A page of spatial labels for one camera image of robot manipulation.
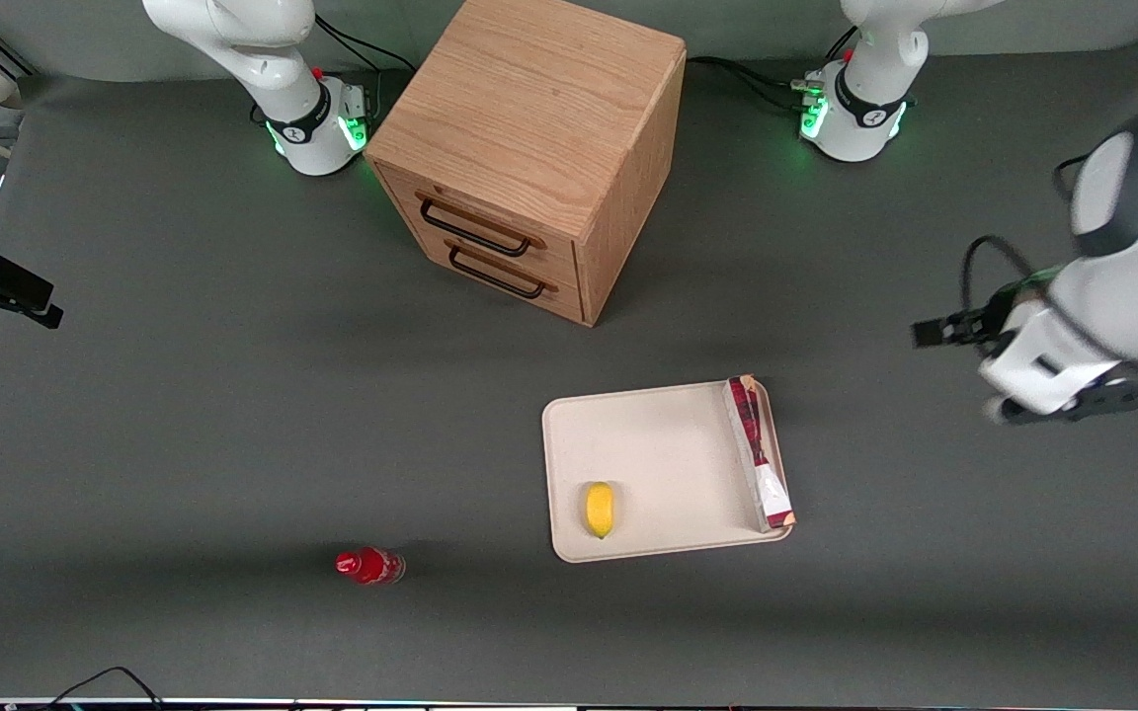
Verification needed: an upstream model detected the black metal drawer handle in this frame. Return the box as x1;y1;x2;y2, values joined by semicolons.
419;197;534;259
447;245;548;301

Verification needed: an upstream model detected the yellow lemon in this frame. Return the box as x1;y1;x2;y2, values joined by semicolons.
584;481;616;541

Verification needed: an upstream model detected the wooden drawer cabinet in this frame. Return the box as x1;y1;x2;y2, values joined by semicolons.
363;0;688;328

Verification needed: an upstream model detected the black thin arm cable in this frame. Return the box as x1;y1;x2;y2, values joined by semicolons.
1052;151;1096;200

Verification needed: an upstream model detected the red cookie box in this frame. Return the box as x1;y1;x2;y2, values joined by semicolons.
722;373;798;535

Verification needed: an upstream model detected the beige plastic tray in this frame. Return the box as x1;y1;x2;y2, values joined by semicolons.
540;378;795;565

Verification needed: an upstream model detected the black base power cable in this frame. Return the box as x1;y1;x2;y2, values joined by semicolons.
685;55;813;113
313;13;419;118

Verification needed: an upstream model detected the wooden drawer front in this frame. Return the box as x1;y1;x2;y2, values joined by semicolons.
372;162;582;294
397;215;585;325

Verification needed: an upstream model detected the black cable at table edge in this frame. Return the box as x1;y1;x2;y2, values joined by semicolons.
34;666;167;711

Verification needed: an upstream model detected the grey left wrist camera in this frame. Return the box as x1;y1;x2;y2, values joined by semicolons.
986;377;1138;427

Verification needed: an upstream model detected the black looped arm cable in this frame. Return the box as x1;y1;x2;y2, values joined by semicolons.
961;234;1036;319

